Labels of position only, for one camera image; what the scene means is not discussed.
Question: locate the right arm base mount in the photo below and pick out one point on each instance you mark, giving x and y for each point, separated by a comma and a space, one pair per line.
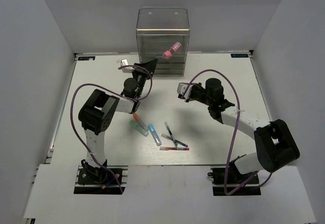
233, 180

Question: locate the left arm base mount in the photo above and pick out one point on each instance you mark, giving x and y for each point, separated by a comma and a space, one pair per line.
105, 184

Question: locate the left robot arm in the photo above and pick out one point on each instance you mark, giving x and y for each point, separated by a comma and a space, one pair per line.
97, 112

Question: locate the pink capped red stapler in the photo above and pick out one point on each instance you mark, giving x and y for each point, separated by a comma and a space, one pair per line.
169, 53

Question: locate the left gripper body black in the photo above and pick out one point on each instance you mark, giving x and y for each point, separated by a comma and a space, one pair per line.
140, 76

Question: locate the red pen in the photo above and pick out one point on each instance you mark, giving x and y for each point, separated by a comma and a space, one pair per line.
174, 148

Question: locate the purple pen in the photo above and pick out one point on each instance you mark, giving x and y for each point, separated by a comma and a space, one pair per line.
177, 141

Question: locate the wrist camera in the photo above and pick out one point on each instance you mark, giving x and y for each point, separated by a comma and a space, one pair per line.
184, 90
125, 67

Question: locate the green capped marker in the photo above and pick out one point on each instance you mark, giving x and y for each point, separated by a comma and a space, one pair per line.
138, 128

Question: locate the clear acrylic drawer organizer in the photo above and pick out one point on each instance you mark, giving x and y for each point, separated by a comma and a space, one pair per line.
157, 30

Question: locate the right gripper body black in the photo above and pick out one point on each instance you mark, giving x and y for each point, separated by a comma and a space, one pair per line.
199, 94

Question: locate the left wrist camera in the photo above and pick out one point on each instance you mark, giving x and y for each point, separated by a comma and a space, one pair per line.
125, 67

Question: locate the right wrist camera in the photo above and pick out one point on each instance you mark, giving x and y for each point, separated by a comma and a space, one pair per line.
184, 90

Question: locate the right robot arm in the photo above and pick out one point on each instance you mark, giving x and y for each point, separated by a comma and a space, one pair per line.
274, 143

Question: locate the blue capped marker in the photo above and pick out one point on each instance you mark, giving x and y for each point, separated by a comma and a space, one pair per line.
154, 135

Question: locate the orange capped marker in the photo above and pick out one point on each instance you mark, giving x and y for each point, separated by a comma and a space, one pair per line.
140, 121

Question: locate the green grey pen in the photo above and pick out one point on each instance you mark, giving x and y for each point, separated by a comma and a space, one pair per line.
170, 132

